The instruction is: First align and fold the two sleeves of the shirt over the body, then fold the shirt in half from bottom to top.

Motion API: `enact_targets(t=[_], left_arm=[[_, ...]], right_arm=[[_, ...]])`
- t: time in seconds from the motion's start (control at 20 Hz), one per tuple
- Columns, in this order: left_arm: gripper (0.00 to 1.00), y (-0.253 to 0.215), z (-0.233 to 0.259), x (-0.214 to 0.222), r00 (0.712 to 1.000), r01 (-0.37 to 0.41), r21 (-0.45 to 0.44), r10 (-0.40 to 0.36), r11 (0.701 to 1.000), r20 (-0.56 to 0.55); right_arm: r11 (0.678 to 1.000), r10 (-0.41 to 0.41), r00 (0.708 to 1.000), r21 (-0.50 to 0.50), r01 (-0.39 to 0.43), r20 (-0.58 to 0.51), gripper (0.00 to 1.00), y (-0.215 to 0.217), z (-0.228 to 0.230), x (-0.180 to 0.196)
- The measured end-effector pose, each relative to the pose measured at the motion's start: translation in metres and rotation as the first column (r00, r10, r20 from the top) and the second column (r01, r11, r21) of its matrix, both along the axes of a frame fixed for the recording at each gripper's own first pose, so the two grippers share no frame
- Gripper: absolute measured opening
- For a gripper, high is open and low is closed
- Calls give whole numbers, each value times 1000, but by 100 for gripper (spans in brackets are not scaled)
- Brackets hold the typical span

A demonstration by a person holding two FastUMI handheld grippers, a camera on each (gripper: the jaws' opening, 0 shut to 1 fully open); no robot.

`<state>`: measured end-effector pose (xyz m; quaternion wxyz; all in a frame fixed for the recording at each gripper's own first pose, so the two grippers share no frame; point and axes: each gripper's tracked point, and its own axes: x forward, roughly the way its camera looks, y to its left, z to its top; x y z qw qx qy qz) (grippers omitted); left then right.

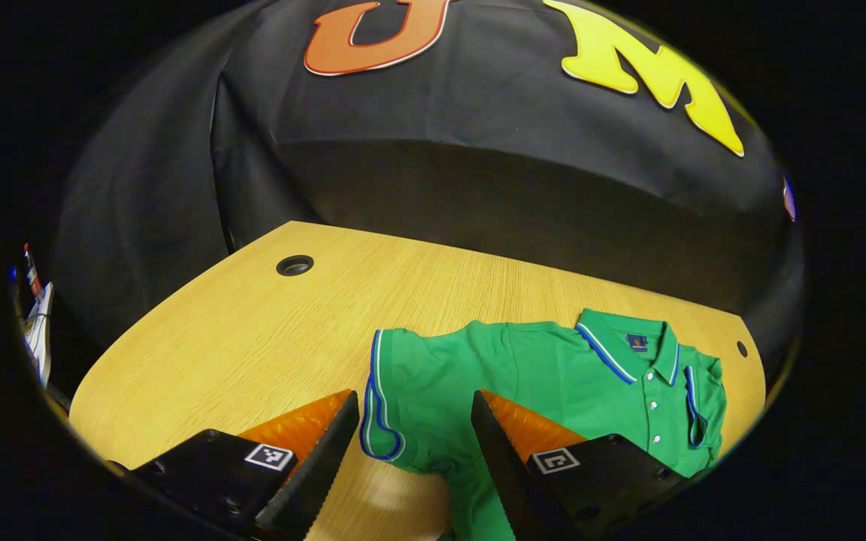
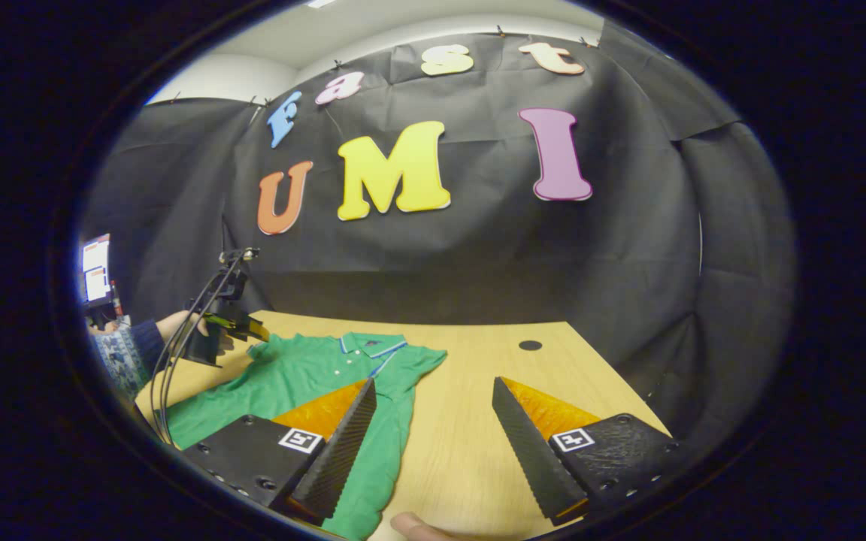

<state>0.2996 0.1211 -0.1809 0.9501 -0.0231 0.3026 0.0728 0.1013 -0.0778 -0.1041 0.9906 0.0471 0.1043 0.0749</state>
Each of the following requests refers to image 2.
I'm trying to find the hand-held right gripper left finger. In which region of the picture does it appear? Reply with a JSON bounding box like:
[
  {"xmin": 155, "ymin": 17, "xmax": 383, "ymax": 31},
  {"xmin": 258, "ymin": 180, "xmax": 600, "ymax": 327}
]
[{"xmin": 181, "ymin": 378, "xmax": 377, "ymax": 525}]

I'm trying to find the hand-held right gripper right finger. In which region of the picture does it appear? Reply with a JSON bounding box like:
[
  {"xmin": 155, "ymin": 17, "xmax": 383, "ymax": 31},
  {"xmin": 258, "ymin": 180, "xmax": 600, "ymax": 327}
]
[{"xmin": 492, "ymin": 376, "xmax": 686, "ymax": 527}]

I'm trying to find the green T-shirt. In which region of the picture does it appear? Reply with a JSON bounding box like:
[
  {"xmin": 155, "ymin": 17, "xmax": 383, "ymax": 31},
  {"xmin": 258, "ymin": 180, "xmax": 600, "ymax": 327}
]
[{"xmin": 166, "ymin": 332, "xmax": 449, "ymax": 541}]

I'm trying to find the person's patterned clothing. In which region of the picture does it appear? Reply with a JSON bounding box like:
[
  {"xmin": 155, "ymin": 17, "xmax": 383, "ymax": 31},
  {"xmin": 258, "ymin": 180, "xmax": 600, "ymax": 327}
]
[{"xmin": 89, "ymin": 323, "xmax": 150, "ymax": 400}]

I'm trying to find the computer monitor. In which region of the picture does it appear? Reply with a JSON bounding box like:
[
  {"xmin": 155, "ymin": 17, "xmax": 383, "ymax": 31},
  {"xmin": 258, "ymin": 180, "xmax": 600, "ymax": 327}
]
[{"xmin": 80, "ymin": 234, "xmax": 113, "ymax": 309}]

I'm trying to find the black backdrop cloth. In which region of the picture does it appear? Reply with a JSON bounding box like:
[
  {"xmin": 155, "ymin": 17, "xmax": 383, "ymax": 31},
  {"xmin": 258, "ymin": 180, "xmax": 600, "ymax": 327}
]
[{"xmin": 83, "ymin": 23, "xmax": 798, "ymax": 444}]

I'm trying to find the black cable bundle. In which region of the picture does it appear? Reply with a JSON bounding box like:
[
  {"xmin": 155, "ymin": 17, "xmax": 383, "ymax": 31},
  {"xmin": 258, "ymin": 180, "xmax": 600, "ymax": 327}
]
[{"xmin": 149, "ymin": 252, "xmax": 247, "ymax": 446}]

